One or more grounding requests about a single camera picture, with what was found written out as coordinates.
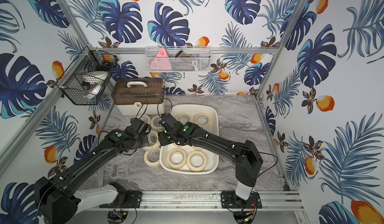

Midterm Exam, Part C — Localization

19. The cream masking tape roll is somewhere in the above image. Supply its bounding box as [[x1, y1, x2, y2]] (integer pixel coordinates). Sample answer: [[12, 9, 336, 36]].
[[176, 113, 192, 125], [143, 131, 160, 152], [151, 116, 163, 132], [187, 151, 207, 172], [167, 148, 187, 170], [144, 149, 161, 168], [194, 113, 212, 129], [139, 115, 152, 125]]

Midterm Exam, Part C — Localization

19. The white plastic storage tray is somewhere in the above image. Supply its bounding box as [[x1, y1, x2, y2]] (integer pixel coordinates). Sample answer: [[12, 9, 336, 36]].
[[159, 104, 219, 175]]

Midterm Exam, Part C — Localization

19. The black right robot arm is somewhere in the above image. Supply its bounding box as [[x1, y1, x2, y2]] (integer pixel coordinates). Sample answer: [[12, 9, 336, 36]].
[[159, 114, 264, 200]]

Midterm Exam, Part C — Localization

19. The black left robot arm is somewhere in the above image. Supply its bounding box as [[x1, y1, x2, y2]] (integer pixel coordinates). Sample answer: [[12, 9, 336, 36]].
[[34, 118, 151, 224]]

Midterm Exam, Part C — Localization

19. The brown lidded white toolbox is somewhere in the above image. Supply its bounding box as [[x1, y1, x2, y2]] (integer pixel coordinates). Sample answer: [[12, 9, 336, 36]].
[[112, 78, 166, 116]]

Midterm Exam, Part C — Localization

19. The metal bolt on table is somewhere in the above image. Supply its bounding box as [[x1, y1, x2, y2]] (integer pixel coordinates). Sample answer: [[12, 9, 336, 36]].
[[112, 165, 118, 177]]

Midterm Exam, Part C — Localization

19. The aluminium strip on table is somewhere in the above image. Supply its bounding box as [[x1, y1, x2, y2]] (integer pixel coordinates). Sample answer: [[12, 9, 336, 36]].
[[97, 166, 105, 188]]

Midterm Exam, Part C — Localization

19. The pink triangle ruler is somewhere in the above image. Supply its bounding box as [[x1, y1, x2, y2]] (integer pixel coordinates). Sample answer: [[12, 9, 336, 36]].
[[149, 48, 172, 72]]

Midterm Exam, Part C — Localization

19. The white round item in basket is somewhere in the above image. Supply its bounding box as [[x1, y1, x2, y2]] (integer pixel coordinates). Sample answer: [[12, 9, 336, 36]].
[[81, 71, 108, 97]]

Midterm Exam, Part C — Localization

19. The white mesh wall basket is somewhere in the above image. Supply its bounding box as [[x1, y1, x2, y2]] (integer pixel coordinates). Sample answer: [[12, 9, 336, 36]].
[[145, 46, 212, 73]]

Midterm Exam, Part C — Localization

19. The black wire wall basket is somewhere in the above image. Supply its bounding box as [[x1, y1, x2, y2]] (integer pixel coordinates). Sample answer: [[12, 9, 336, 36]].
[[56, 47, 119, 106]]

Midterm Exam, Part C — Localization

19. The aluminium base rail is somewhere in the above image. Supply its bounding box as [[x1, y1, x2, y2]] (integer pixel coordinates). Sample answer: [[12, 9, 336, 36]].
[[74, 187, 304, 212]]

